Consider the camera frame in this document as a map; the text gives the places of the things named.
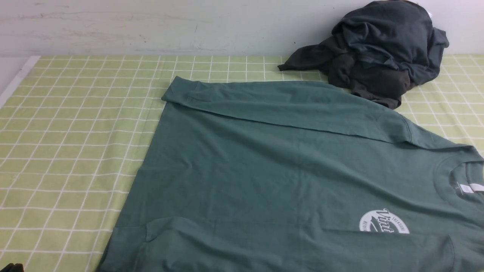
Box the green long-sleeve shirt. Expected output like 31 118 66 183
96 76 483 272

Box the dark brown crumpled garment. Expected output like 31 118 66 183
278 34 416 110

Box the green checkered tablecloth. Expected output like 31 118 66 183
0 55 484 272

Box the dark teal crumpled garment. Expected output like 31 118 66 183
331 0 449 85

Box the black object at corner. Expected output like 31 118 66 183
0 263 24 272

